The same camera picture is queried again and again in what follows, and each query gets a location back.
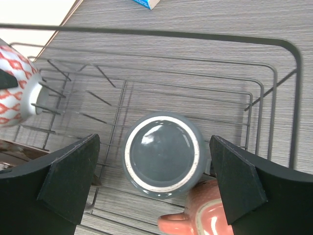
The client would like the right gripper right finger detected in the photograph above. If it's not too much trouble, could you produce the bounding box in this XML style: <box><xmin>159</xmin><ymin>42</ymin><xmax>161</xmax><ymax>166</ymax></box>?
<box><xmin>209</xmin><ymin>135</ymin><xmax>313</xmax><ymax>235</ymax></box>

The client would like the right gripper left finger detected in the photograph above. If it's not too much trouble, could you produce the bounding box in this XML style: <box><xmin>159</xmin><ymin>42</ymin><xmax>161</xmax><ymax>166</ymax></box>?
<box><xmin>0</xmin><ymin>134</ymin><xmax>100</xmax><ymax>235</ymax></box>

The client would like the blue red patterned bowl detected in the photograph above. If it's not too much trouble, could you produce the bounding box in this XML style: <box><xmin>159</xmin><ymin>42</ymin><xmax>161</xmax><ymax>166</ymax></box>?
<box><xmin>0</xmin><ymin>46</ymin><xmax>49</xmax><ymax>128</ymax></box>

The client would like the dark red plate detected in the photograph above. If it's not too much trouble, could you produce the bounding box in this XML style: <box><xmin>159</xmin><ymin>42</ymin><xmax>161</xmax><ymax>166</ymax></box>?
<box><xmin>0</xmin><ymin>140</ymin><xmax>49</xmax><ymax>170</ymax></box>

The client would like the pink mug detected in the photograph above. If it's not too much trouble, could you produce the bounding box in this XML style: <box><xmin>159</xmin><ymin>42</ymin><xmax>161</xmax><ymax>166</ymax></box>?
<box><xmin>157</xmin><ymin>180</ymin><xmax>233</xmax><ymax>235</ymax></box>

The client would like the grey mug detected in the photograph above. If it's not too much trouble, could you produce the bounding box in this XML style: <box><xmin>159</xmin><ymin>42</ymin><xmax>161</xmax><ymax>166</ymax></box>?
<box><xmin>121</xmin><ymin>112</ymin><xmax>208</xmax><ymax>200</ymax></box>

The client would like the beige board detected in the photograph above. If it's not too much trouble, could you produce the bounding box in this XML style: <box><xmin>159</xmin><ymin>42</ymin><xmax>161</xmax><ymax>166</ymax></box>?
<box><xmin>0</xmin><ymin>0</ymin><xmax>84</xmax><ymax>62</ymax></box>

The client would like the blue picture box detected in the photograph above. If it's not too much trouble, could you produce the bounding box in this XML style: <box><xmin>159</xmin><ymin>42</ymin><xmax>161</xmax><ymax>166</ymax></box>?
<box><xmin>133</xmin><ymin>0</ymin><xmax>160</xmax><ymax>10</ymax></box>

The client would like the black wire dish rack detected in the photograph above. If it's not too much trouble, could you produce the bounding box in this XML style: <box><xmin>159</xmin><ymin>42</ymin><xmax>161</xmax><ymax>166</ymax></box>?
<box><xmin>0</xmin><ymin>26</ymin><xmax>303</xmax><ymax>235</ymax></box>

